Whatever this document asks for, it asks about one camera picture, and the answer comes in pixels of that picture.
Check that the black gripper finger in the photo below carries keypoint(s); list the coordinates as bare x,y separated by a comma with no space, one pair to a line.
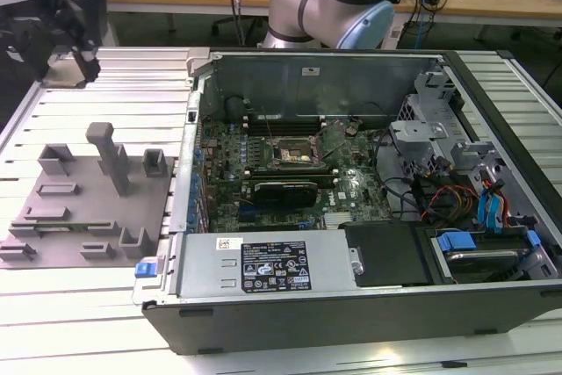
88,65

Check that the silver power supply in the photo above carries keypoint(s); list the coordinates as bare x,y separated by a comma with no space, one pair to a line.
202,269

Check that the silver CPU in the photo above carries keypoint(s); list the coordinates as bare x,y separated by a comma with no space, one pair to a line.
66,72

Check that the thin metal locking lever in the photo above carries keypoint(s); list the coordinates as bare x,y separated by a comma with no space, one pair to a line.
268,124

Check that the blue disk carrier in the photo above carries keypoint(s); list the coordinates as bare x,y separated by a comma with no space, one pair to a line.
456,241

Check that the black rounded plastic part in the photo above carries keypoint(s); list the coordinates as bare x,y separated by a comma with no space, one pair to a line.
235,109

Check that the silver metal disk bay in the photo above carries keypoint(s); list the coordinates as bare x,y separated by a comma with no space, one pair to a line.
415,131

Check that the round coin cell battery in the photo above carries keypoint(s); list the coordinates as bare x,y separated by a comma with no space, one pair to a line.
352,130

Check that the black graphics card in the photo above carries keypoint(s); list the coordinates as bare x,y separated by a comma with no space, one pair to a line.
285,194

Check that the green motherboard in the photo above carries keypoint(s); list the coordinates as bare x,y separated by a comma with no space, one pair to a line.
360,160

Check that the black plastic shroud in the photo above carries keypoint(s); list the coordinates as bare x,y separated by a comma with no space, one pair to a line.
386,252

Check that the green RAM stick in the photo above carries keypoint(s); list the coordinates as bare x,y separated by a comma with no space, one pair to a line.
52,228

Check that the blue case latch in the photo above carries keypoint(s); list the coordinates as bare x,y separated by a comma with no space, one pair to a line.
147,270

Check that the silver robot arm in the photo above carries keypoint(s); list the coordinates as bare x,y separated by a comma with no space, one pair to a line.
307,2

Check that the hard disk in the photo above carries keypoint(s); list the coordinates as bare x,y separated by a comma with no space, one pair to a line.
483,263

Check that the open black PC case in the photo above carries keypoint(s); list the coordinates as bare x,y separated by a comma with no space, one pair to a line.
307,326

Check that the CPU socket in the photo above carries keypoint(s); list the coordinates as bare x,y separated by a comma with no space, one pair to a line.
293,151

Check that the silver chipset heatsink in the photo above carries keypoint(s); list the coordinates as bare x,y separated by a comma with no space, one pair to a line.
339,220

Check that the grey parts rack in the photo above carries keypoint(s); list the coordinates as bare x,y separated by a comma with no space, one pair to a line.
88,217

